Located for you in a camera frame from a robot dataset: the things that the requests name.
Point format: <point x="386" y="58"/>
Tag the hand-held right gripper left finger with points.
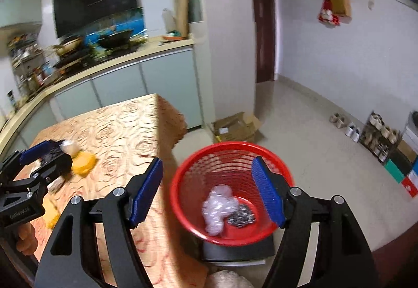
<point x="147" y="190"/>

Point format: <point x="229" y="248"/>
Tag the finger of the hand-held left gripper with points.
<point x="36" y="149"/>
<point x="54" y="166"/>

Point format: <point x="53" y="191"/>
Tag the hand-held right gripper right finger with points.
<point x="269" y="193"/>

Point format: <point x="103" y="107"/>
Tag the small white cup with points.
<point x="69" y="146"/>

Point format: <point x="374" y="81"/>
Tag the yellow green scouring sponge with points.
<point x="83" y="164"/>

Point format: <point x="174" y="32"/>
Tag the steel wool scrubber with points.
<point x="241" y="214"/>

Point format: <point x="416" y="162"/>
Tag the red plastic mesh basket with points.
<point x="196" y="177"/>

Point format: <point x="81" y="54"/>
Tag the clear bubble wrap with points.
<point x="217" y="203"/>

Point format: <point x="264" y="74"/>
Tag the person's left hand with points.
<point x="26" y="239"/>

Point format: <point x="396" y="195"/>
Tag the small dark packet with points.
<point x="10" y="97"/>

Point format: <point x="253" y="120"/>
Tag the black stool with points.
<point x="235" y="250"/>

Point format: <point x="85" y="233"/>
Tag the open cardboard box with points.
<point x="235" y="128"/>

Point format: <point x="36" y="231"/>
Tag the metal spice rack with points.
<point x="26" y="62"/>

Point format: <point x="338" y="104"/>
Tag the pale textured cloth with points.
<point x="227" y="280"/>

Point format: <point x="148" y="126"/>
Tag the black gas stove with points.
<point x="78" y="59"/>

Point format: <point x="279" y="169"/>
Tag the pair of beige shoes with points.
<point x="338" y="119"/>

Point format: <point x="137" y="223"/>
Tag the pair of white shoes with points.
<point x="352" y="132"/>

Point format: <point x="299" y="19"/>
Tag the pale green kitchen cabinets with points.
<point x="156" y="85"/>

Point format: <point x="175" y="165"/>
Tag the golden cooking pot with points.
<point x="68" y="45"/>

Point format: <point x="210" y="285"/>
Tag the metal shoe rack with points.
<point x="378" y="136"/>

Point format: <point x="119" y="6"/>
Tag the green box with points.
<point x="396" y="169"/>

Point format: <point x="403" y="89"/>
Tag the black wok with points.
<point x="116" y="38"/>

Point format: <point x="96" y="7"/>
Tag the beige kitchen countertop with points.
<point x="147" y="50"/>

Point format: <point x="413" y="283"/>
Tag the red box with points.
<point x="410" y="185"/>

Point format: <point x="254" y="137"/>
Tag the small brown cardboard box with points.
<point x="406" y="149"/>

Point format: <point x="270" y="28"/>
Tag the white storage bin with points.
<point x="412" y="129"/>

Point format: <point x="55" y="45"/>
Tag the orange green dish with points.
<point x="173" y="36"/>

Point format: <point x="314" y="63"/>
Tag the blue picture backsplash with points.
<point x="132" y="21"/>

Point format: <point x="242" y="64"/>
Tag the dark brown door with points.
<point x="263" y="13"/>

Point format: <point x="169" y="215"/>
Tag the wooden cutting board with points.
<point x="182" y="10"/>

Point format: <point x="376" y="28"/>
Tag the red hanging bag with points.
<point x="327" y="13"/>

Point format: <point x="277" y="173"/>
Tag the brown paper bag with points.
<point x="339" y="0"/>

